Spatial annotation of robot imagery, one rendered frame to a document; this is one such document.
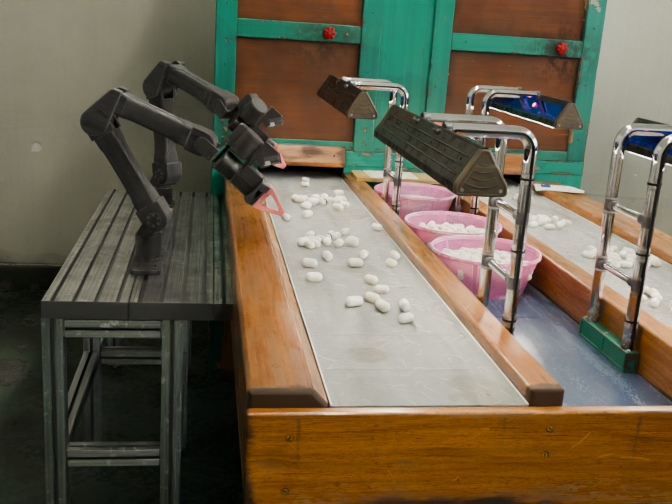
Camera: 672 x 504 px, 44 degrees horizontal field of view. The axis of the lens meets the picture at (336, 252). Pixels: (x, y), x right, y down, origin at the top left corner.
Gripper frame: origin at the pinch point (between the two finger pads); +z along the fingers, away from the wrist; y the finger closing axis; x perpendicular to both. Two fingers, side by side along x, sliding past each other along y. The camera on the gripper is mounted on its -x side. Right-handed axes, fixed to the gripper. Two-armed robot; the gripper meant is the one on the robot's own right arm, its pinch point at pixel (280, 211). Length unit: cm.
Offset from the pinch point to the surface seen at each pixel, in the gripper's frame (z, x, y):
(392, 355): 15, -3, -73
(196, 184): 2, 37, 184
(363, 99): -1.8, -34.3, 11.3
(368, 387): 10, 1, -86
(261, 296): -2, 9, -50
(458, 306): 26, -15, -54
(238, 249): -4.8, 10.8, -17.3
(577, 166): 89, -76, 89
